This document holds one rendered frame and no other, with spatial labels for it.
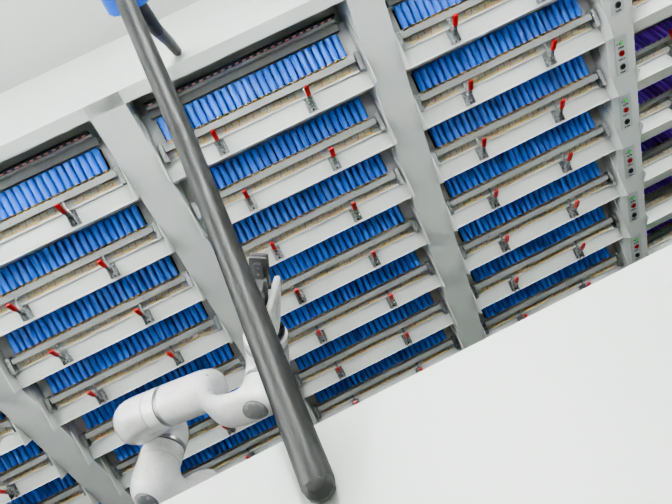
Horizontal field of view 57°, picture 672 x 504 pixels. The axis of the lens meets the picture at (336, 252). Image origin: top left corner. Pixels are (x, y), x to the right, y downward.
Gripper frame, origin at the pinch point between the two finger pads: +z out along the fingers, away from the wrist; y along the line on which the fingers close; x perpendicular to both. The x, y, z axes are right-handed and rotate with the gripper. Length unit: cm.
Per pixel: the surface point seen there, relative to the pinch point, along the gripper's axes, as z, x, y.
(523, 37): 13, -59, -100
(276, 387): 28, -14, 54
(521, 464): 29, -30, 60
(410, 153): -16, -28, -82
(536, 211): -45, -73, -101
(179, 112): 36.6, 1.9, 22.7
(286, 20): 24, 5, -71
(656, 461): 31, -38, 61
